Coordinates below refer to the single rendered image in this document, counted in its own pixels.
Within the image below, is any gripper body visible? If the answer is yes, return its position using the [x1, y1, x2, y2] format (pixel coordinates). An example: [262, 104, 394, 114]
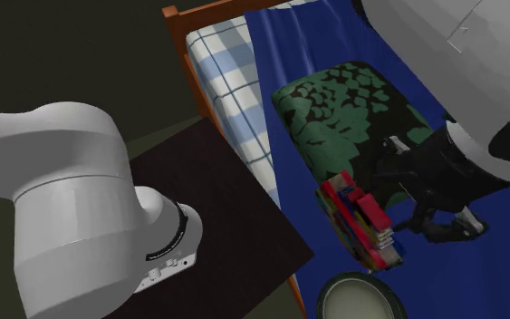
[406, 125, 510, 214]

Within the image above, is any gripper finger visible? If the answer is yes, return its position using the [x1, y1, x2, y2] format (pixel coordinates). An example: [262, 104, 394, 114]
[373, 135, 412, 183]
[393, 198, 488, 244]

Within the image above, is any blue blanket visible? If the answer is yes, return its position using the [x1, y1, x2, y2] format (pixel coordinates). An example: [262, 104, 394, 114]
[244, 0, 510, 319]

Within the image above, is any green and black patterned pillow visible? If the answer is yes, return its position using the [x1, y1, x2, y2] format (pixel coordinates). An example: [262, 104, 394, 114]
[271, 61, 448, 209]

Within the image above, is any dark bowl with cream inside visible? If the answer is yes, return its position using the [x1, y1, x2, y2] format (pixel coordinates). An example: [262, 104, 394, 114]
[316, 271, 410, 319]

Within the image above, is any wooden bed with checked mattress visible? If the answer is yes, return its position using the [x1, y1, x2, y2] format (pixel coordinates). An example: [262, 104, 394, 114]
[162, 0, 510, 319]

